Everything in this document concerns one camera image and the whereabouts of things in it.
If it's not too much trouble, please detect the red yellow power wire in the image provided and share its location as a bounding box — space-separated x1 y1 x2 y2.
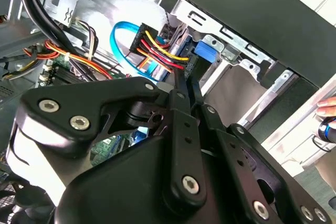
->
129 23 190 72

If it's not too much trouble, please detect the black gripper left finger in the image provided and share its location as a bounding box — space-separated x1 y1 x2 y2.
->
6 69 208 207

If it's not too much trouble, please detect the blue data wire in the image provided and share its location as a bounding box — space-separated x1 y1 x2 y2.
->
109 20 169 82

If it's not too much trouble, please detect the person's hand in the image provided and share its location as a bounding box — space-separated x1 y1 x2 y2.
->
316 97 336 118

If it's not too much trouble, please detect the hard disk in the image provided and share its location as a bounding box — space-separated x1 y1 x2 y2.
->
157 31 219 80

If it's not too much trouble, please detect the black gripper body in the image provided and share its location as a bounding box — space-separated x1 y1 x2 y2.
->
54 135 253 224

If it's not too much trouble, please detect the black tool with blue ring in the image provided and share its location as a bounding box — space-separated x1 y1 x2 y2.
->
317 116 336 145

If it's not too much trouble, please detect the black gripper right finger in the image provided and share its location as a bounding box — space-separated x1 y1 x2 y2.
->
186 76 332 224

